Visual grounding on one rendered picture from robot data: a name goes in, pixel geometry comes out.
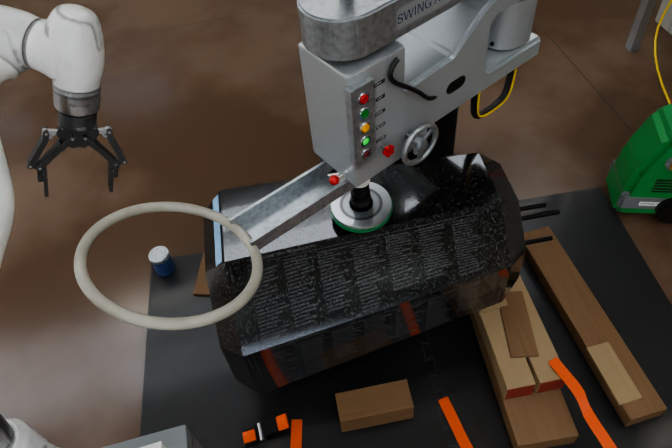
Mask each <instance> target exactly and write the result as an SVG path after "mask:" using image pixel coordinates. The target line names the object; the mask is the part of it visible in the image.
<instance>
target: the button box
mask: <svg viewBox="0 0 672 448"><path fill-rule="evenodd" d="M364 92H367V93H368V94H369V98H368V101H367V102H366V103H365V104H363V105H360V104H359V103H358V99H359V97H360V95H361V94H362V93H364ZM344 93H345V106H346V118H347V130H348V142H349V155H350V165H351V166H352V167H353V168H354V169H355V170H357V169H358V168H360V167H361V166H363V165H364V164H366V163H367V162H369V161H370V160H372V159H373V158H375V157H376V130H375V99H374V79H373V78H371V77H370V76H369V77H367V78H366V79H364V80H362V81H361V82H359V83H357V84H356V85H354V86H351V87H346V88H344ZM365 107H368V108H369V110H370V111H369V115H368V116H367V117H366V118H365V119H360V118H359V114H360V112H361V110H362V109H363V108H365ZM365 122H369V123H370V128H369V130H368V131H367V132H366V133H363V134H362V133H361V132H360V127H361V126H362V124H363V123H365ZM365 136H370V137H371V140H370V142H369V144H368V145H367V146H365V147H362V146H361V141H362V139H363V138H364V137H365ZM366 149H371V154H370V156H369V157H368V158H367V159H365V160H363V159H362V157H361V156H362V153H363V152H364V151H365V150H366Z"/></svg>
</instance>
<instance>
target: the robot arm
mask: <svg viewBox="0 0 672 448"><path fill-rule="evenodd" d="M104 66H105V48H104V39H103V33H102V28H101V24H100V21H99V18H98V16H97V15H96V14H95V13H94V12H93V11H91V10H90V9H88V8H86V7H83V6H80V5H76V4H61V5H58V6H56V7H55V8H54V9H53V11H52V12H51V13H50V15H49V17H48V18H47V19H43V18H40V17H37V16H35V15H33V14H31V13H29V12H26V11H23V10H20V9H16V8H13V7H9V6H4V5H0V84H1V83H3V82H4V81H6V80H10V79H16V78H17V77H18V75H19V74H20V73H22V72H24V71H26V70H28V69H29V68H31V69H34V70H37V71H39V72H41V73H42V74H44V75H46V76H47V77H49V78H51V79H52V82H53V83H52V88H53V101H54V107H55V108H56V109H57V110H58V127H57V129H49V128H48V127H47V126H43V127H42V133H41V136H40V138H39V140H38V142H37V143H36V145H35V147H34V148H33V150H32V152H31V154H30V155H29V157H28V159H27V167H28V169H36V170H37V179H38V182H43V186H44V195H45V197H48V178H47V167H46V166H47V165H48V164H49V163H50V162H51V161H52V160H54V159H55V158H56V157H57V156H58V155H59V154H60V153H61V152H62V151H64V150H65V149H66V148H67V147H71V148H78V147H80V148H86V147H87V146H90V147H92V148H93V149H94V150H96V151H97V152H98V153H99V154H101V155H102V156H103V157H104V158H105V159H106V160H107V161H108V187H109V191H110V192H113V179H114V177H118V168H119V165H120V164H126V163H127V159H126V156H125V154H124V153H123V151H122V149H121V148H120V146H119V144H118V143H117V141H116V139H115V138H114V136H113V133H112V129H111V126H110V125H109V124H107V125H106V126H105V127H102V128H98V127H97V111H98V110H99V109H100V91H101V79H102V76H103V73H104ZM99 134H102V135H103V137H105V138H107V139H108V141H109V143H110V145H111V146H112V148H113V150H114V151H115V153H116V154H117V156H118V157H117V158H116V157H115V156H114V155H113V154H112V153H111V152H110V151H109V150H108V149H106V148H105V147H104V146H103V145H102V144H101V143H100V142H99V141H98V140H97V139H96V138H97V137H98V135H99ZM54 135H57V137H58V138H59V139H58V140H57V142H56V143H55V144H54V145H53V146H52V147H51V148H50V149H49V150H48V151H47V152H46V153H45V154H44V155H43V156H42V157H41V158H40V159H39V157H40V156H41V154H42V152H43V151H44V149H45V147H46V145H47V144H48V141H49V140H51V139H52V138H53V136H54ZM38 159H39V160H38ZM14 210H15V197H14V189H13V183H12V178H11V175H10V171H9V167H8V163H7V160H6V156H5V152H4V149H3V145H2V142H1V138H0V267H1V264H2V260H3V257H4V253H5V250H6V246H7V243H8V240H9V236H10V233H11V229H12V224H13V219H14ZM0 448H59V447H57V446H55V445H53V444H51V443H49V442H48V441H47V440H46V439H45V438H44V437H42V436H41V435H39V434H38V433H37V432H36V431H34V430H33V429H32V428H31V427H29V426H28V425H27V424H26V423H25V422H23V421H22V420H20V419H17V418H4V417H3V416H2V415H1V413H0Z"/></svg>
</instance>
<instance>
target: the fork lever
mask: <svg viewBox="0 0 672 448"><path fill-rule="evenodd" d="M333 169H334V168H333V167H331V166H330V165H329V164H328V163H327V162H326V161H323V162H321V163H319V164H318V165H316V166H314V167H313V168H311V169H309V170H308V171H306V172H305V173H303V174H301V175H300V176H298V177H296V178H295V179H293V180H291V181H290V182H288V183H286V184H285V185H283V186H282V187H280V188H278V189H277V190H275V191H273V192H272V193H270V194H268V195H267V196H265V197H263V198H262V199H260V200H259V201H257V202H255V203H254V204H252V205H250V206H249V207H247V208H245V209H244V210H242V211H241V212H239V213H237V214H236V215H234V216H232V217H231V218H229V222H230V224H233V223H238V224H239V225H240V226H242V227H243V228H244V229H245V230H246V231H247V232H248V233H249V234H250V235H251V237H252V238H253V239H251V240H250V241H249V243H250V245H251V246H253V245H257V246H258V248H259V250H260V249H261V248H263V247H264V246H266V245H268V244H269V243H271V242H272V241H274V240H275V239H277V238H278V237H280V236H281V235H283V234H284V233H286V232H288V231H289V230H291V229H292V228H294V227H295V226H297V225H298V224H300V223H301V222H303V221H304V220H306V219H308V218H309V217H311V216H312V215H314V214H315V213H317V212H318V211H320V210H321V209H323V208H325V207H326V206H328V205H329V204H331V203H332V202H334V201H335V200H337V199H338V198H340V197H341V196H343V195H345V194H346V193H348V192H349V191H351V190H352V189H354V188H355V187H356V186H354V185H353V184H352V183H350V182H349V181H348V180H347V179H346V180H344V181H342V182H341V183H339V184H337V185H332V184H330V182H329V176H328V175H327V174H326V173H328V172H330V171H331V170H333Z"/></svg>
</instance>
